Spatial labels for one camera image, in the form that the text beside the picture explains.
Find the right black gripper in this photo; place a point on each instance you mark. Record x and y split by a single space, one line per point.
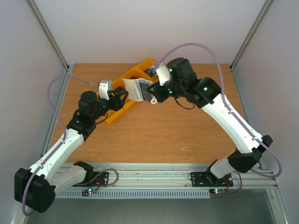
155 91

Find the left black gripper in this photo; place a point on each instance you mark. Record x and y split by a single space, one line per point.
117 99

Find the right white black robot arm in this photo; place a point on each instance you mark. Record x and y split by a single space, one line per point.
177 79

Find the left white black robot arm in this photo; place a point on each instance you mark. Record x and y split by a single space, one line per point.
37 186

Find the left small circuit board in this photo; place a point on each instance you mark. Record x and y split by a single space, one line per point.
88 192

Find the small circuit board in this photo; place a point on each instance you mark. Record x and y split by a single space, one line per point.
217 191
88 192

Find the right small circuit board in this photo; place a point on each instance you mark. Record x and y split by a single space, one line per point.
217 191

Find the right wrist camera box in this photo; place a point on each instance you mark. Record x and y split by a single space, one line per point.
162 72

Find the aluminium front rail frame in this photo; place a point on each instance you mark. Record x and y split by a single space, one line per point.
173 176

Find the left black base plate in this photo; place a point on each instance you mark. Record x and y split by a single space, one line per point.
101 179

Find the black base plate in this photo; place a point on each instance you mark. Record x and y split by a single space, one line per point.
203 179
101 179

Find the left aluminium corner post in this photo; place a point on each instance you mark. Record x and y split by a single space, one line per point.
34 7

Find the grey slotted cable duct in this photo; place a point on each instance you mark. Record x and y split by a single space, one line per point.
138 194

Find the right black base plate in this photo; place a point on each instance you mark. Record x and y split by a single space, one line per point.
203 179

